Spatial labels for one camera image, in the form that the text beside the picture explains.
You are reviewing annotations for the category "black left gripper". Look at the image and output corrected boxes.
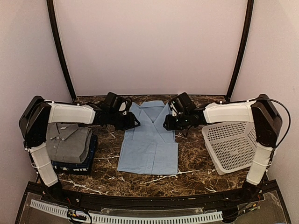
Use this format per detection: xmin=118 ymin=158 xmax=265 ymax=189
xmin=108 ymin=110 xmax=140 ymax=130

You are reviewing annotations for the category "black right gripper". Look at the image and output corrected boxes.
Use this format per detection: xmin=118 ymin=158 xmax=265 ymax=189
xmin=163 ymin=112 xmax=190 ymax=131

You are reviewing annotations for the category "light blue long sleeve shirt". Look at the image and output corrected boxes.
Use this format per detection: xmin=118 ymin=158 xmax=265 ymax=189
xmin=117 ymin=100 xmax=178 ymax=175

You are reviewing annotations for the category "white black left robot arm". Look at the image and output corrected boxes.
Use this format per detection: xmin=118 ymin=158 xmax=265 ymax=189
xmin=19 ymin=92 xmax=141 ymax=203

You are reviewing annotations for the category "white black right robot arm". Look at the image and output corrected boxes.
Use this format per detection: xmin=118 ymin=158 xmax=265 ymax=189
xmin=163 ymin=93 xmax=282 ymax=203

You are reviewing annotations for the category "folded black printed shirt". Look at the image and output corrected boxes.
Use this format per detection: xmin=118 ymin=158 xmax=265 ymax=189
xmin=53 ymin=164 xmax=93 ymax=175

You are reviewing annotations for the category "folded navy plaid shirt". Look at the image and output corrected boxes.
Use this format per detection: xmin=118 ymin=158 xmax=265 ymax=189
xmin=51 ymin=134 xmax=98 ymax=168

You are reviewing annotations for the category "folded grey button shirt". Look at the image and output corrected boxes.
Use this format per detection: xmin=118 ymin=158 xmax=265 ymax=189
xmin=46 ymin=123 xmax=92 ymax=164

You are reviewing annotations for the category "white plastic mesh basket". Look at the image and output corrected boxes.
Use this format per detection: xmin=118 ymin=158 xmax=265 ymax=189
xmin=201 ymin=121 xmax=276 ymax=176

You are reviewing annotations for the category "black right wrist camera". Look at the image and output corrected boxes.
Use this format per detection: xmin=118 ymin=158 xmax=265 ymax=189
xmin=168 ymin=92 xmax=196 ymax=117

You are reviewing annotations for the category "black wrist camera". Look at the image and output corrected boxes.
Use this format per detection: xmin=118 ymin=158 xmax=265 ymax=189
xmin=102 ymin=92 xmax=133 ymax=114
xmin=168 ymin=92 xmax=196 ymax=117

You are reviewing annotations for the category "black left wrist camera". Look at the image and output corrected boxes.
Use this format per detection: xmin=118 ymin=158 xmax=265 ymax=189
xmin=102 ymin=92 xmax=133 ymax=114

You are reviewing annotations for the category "white slotted cable duct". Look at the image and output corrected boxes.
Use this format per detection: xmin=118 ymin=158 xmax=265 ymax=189
xmin=29 ymin=199 xmax=223 ymax=224

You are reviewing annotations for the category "black front rail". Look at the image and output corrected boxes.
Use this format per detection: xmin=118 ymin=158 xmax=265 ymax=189
xmin=21 ymin=180 xmax=284 ymax=211

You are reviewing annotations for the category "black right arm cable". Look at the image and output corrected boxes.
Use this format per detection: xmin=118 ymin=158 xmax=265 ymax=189
xmin=256 ymin=99 xmax=292 ymax=168

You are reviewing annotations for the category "black left frame post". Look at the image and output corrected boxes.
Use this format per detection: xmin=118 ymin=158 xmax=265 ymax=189
xmin=46 ymin=0 xmax=77 ymax=101

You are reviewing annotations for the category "black frame post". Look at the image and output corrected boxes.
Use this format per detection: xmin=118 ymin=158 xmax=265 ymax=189
xmin=46 ymin=0 xmax=77 ymax=101
xmin=225 ymin=0 xmax=254 ymax=101

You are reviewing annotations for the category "black right frame post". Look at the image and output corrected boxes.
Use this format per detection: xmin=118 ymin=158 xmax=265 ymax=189
xmin=225 ymin=0 xmax=254 ymax=101

